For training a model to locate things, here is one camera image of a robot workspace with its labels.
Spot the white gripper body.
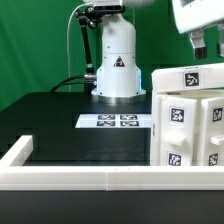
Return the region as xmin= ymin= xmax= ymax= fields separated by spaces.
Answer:
xmin=172 ymin=0 xmax=224 ymax=33

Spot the white cabinet top block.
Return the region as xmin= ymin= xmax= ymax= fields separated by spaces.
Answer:
xmin=151 ymin=63 xmax=224 ymax=92

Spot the white cabinet door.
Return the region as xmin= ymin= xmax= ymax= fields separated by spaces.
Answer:
xmin=197 ymin=97 xmax=224 ymax=166
xmin=159 ymin=96 xmax=197 ymax=167

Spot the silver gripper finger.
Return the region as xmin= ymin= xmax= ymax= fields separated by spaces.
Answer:
xmin=217 ymin=23 xmax=224 ymax=58
xmin=189 ymin=29 xmax=207 ymax=60

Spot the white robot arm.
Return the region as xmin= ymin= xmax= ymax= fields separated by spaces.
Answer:
xmin=83 ymin=0 xmax=224 ymax=103

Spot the white cabinet body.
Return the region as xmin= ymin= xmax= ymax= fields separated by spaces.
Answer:
xmin=150 ymin=90 xmax=224 ymax=166

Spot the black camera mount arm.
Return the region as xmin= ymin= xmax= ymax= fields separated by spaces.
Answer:
xmin=75 ymin=11 xmax=98 ymax=95

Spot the flat white base plate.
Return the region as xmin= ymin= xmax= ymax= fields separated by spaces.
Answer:
xmin=75 ymin=114 xmax=151 ymax=128

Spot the black camera on mount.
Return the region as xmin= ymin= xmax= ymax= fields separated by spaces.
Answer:
xmin=87 ymin=5 xmax=126 ymax=14

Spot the white cable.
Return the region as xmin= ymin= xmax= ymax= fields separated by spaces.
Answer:
xmin=66 ymin=3 xmax=88 ymax=93

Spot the white U-shaped frame border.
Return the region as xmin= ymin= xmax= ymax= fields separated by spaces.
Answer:
xmin=0 ymin=135 xmax=224 ymax=191

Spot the black cable bundle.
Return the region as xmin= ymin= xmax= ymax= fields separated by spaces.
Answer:
xmin=49 ymin=75 xmax=98 ymax=93

